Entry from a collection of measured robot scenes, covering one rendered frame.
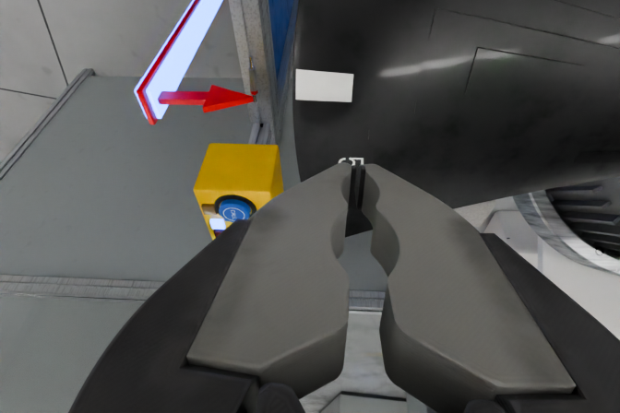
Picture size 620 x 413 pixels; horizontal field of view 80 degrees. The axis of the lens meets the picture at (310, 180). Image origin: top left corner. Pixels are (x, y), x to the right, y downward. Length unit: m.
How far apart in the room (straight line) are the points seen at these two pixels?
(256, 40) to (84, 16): 1.25
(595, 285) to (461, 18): 0.39
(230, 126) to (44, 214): 0.61
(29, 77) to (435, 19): 1.99
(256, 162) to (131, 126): 1.02
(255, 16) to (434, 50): 0.38
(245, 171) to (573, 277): 0.40
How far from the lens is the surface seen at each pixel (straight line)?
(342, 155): 0.23
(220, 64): 1.66
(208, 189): 0.48
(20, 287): 1.18
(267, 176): 0.48
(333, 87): 0.22
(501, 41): 0.22
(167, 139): 1.37
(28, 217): 1.34
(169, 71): 0.27
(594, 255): 0.48
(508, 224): 0.86
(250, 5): 0.56
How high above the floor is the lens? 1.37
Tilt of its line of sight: 42 degrees down
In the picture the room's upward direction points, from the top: 175 degrees counter-clockwise
